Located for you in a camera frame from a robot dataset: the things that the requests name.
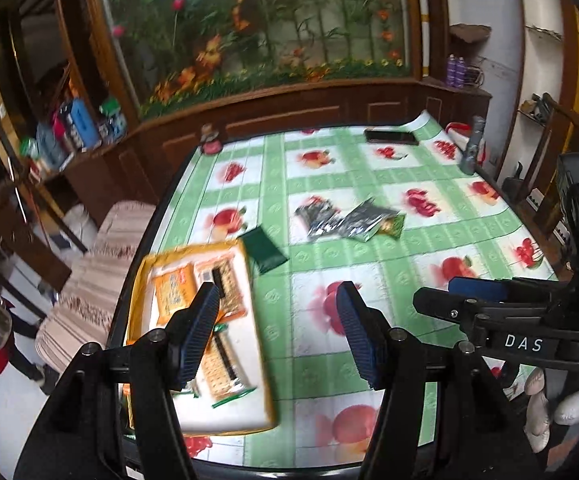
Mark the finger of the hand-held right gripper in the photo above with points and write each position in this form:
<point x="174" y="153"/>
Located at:
<point x="439" y="305"/>
<point x="479" y="288"/>

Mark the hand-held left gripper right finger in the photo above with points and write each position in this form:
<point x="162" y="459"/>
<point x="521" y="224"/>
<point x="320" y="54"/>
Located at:
<point x="359" y="332"/>

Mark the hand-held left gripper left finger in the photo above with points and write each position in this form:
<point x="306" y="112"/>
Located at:
<point x="199" y="330"/>

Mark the cracker packet with green edge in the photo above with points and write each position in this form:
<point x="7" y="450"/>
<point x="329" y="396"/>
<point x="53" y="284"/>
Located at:
<point x="224" y="365"/>

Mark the orange snack packet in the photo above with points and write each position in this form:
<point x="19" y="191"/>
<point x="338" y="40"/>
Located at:
<point x="172" y="295"/>

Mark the cracker packet with black stripe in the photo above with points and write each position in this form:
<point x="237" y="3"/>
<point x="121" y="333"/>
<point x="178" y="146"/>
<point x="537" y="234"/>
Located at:
<point x="227" y="280"/>

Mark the yellow tray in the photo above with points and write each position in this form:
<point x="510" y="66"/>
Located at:
<point x="254" y="370"/>

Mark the light green snack packet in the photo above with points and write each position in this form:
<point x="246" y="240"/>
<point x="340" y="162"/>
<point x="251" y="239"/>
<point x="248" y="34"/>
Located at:
<point x="393" y="226"/>

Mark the dark green packet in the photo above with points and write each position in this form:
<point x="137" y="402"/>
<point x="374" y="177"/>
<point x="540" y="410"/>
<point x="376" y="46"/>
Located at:
<point x="263" y="250"/>

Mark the black snack packet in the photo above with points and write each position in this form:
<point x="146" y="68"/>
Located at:
<point x="319" y="217"/>

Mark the person's right hand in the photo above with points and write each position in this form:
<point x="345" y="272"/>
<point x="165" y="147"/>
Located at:
<point x="537" y="410"/>

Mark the fruit print tablecloth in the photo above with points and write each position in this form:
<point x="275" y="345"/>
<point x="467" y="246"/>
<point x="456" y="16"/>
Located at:
<point x="319" y="270"/>

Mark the wooden chair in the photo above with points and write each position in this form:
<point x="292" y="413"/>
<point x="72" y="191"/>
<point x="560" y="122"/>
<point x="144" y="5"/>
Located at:
<point x="559" y="160"/>

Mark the grey flashlight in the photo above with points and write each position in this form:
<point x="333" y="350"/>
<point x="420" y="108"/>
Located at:
<point x="473" y="150"/>

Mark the white sack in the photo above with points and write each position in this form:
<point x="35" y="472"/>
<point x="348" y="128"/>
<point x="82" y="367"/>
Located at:
<point x="80" y="227"/>

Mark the red white bag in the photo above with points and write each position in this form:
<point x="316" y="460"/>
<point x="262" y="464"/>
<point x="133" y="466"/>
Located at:
<point x="457" y="129"/>

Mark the black remote control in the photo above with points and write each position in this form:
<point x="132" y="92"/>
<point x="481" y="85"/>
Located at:
<point x="390" y="136"/>

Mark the small red jar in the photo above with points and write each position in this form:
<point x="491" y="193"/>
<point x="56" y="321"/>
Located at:
<point x="211" y="141"/>

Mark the purple spray can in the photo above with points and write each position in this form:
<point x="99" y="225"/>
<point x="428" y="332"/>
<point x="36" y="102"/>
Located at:
<point x="461" y="73"/>
<point x="451" y="71"/>

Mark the green white box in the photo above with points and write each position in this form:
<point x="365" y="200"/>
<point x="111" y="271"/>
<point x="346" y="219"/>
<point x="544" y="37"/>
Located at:
<point x="113" y="119"/>

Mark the blue box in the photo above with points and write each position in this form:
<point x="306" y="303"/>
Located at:
<point x="81" y="124"/>

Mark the wooden slab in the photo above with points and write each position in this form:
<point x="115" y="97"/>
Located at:
<point x="469" y="33"/>

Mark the glass flower display case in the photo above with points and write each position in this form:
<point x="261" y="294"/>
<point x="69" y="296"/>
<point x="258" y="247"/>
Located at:
<point x="249" y="25"/>

